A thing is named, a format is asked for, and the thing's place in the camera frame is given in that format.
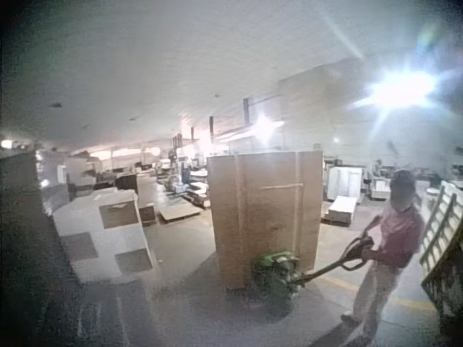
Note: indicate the distant factory machines and stacks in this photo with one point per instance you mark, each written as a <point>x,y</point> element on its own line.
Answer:
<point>181,173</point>

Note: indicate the flat cardboard sheets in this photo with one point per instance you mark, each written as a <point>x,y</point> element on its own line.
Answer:
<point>181,213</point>

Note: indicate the small brown carton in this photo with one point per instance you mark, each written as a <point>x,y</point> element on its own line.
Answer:
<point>147,212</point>

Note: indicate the dark brown box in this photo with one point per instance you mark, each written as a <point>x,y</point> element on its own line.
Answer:
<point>126,181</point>

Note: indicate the green pallet jack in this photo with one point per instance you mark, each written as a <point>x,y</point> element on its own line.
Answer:
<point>280,269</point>

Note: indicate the white panelled cabinet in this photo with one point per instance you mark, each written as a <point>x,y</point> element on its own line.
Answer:
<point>345,179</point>

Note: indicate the white board stack on pallet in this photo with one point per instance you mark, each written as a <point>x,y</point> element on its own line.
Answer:
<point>380,188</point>
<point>340,209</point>

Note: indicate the white stepped cabinet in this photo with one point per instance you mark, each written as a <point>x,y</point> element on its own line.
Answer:
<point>105,235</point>

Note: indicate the bright ceiling lamp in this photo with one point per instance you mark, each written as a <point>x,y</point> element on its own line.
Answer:
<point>401,90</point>

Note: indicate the dark tall cabinet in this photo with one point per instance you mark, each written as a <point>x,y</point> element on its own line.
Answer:
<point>21,217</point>

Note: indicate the white slatted frame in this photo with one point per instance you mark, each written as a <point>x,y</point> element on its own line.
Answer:
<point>439,220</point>

